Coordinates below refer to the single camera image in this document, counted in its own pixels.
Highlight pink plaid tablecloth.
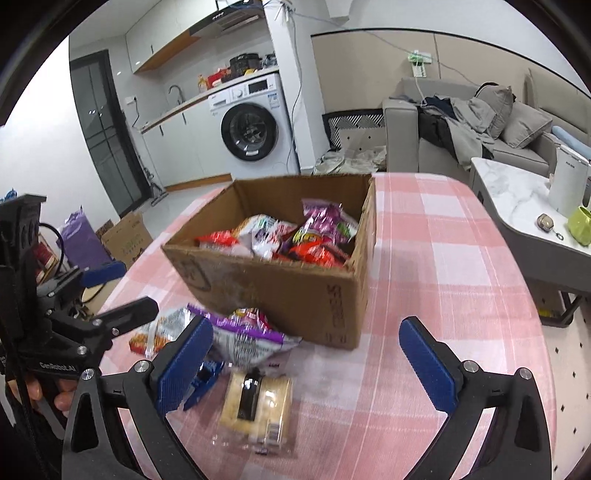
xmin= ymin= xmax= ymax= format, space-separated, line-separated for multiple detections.
xmin=105 ymin=173 xmax=556 ymax=479

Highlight kitchen counter cabinets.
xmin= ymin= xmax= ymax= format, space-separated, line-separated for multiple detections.
xmin=140 ymin=67 xmax=279 ymax=189

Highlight white washing machine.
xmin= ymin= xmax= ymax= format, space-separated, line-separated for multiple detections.
xmin=208 ymin=72 xmax=301 ymax=180

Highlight grey cushion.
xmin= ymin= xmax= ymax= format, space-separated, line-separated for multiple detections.
xmin=501 ymin=102 xmax=552 ymax=149

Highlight black glass door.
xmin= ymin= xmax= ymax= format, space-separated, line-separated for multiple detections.
xmin=70 ymin=50 xmax=150 ymax=217

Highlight black cable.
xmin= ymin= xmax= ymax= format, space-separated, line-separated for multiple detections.
xmin=38 ymin=221 xmax=66 ymax=278

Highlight red snack packet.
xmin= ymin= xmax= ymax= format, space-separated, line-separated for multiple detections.
xmin=194 ymin=230 xmax=240 ymax=251

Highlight upper kitchen cabinets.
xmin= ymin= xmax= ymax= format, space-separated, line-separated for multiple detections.
xmin=125 ymin=0 xmax=217 ymax=74

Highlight range hood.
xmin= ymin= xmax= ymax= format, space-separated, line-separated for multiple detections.
xmin=188 ymin=0 xmax=264 ymax=39

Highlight green mug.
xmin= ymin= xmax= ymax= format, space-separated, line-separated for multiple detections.
xmin=567 ymin=206 xmax=591 ymax=247

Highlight white electric kettle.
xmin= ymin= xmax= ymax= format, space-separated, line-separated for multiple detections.
xmin=548 ymin=145 xmax=589 ymax=217

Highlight clear cake pack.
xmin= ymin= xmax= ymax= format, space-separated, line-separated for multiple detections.
xmin=212 ymin=368 xmax=294 ymax=456

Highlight brown cardboard SF box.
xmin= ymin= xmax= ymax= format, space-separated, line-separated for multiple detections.
xmin=162 ymin=174 xmax=376 ymax=350

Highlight clothes pile on sofa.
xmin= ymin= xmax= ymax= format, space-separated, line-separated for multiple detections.
xmin=417 ymin=82 xmax=516 ymax=170

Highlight wall power strip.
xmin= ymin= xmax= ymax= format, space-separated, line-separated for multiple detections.
xmin=408 ymin=50 xmax=433 ymax=78

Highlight purple white snack bag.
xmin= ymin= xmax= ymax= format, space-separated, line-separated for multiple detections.
xmin=187 ymin=304 xmax=301 ymax=369

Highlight large red snack bag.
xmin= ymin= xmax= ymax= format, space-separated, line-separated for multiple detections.
xmin=273 ymin=240 xmax=349 ymax=268

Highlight person's left hand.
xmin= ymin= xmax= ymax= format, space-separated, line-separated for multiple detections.
xmin=6 ymin=375 xmax=77 ymax=418

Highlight small cardboard box on floor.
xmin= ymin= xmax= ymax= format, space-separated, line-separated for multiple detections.
xmin=96 ymin=212 xmax=152 ymax=269

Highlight black patterned chair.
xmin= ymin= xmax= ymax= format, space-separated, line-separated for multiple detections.
xmin=322 ymin=108 xmax=386 ymax=151

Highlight orange noodle snack bag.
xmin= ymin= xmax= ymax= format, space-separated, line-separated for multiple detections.
xmin=128 ymin=307 xmax=194 ymax=359

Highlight grey sofa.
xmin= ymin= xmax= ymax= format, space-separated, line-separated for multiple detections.
xmin=383 ymin=77 xmax=562 ymax=183

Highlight white marble coffee table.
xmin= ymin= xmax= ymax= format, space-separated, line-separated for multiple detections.
xmin=470 ymin=158 xmax=590 ymax=328

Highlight purple candy snack bag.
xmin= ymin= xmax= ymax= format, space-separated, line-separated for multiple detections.
xmin=291 ymin=199 xmax=359 ymax=246

